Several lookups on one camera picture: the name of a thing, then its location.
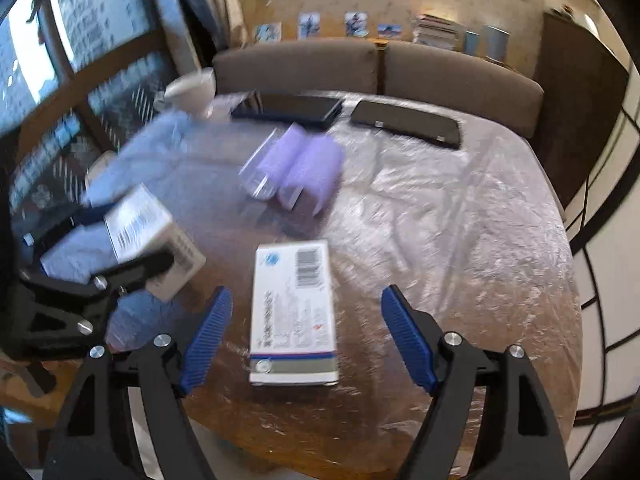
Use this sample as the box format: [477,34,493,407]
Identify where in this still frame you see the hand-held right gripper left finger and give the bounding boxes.
[42,286,234,480]

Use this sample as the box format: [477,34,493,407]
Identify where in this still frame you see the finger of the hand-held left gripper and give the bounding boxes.
[22,209,117,247]
[19,252,175,342]

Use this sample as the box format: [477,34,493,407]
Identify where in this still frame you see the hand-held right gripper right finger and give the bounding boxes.
[381,285,571,480]

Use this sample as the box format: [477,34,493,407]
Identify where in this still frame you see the white barcode box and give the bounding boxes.
[103,183,207,303]

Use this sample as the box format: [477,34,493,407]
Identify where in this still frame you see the white box with blue stripe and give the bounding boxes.
[249,240,341,387]

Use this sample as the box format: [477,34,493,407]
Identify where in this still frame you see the clear plastic table cover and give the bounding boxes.
[85,89,584,463]

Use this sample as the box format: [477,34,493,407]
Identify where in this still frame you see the round wooden table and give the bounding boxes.
[82,89,585,480]

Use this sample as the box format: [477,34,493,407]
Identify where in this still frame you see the window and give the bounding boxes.
[0,0,203,221]

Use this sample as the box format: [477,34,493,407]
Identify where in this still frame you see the purple packet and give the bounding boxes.
[276,136,346,217]
[238,126,302,202]

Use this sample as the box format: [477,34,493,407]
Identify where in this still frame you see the black flat case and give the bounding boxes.
[230,92,344,131]
[349,100,461,150]

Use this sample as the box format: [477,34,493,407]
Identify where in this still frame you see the brown sofa backrest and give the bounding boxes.
[212,39,379,97]
[383,40,545,139]

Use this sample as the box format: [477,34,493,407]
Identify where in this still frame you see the beige curtain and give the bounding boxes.
[197,0,248,61]

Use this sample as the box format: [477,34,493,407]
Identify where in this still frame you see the dark wooden cabinet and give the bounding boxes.
[534,9,632,207]

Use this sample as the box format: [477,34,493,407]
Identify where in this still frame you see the stack of books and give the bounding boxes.
[412,13,464,51]

